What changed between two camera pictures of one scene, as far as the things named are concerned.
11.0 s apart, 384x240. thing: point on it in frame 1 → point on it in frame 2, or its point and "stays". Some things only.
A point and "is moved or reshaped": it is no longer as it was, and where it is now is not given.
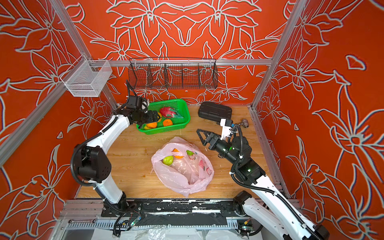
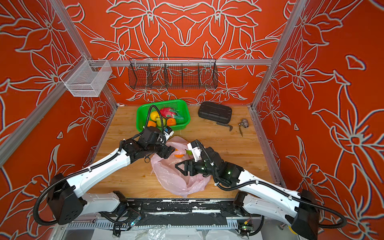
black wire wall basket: (173, 73) stays
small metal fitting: (245, 123) stays
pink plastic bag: (182, 166) stays
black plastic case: (214, 112) stays
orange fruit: (167, 122) is moved or reshaped
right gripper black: (214, 140) → (187, 163)
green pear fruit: (168, 160) → (159, 121)
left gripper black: (151, 119) → (167, 150)
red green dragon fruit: (169, 112) stays
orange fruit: (152, 125) stays
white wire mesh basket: (86, 78) stays
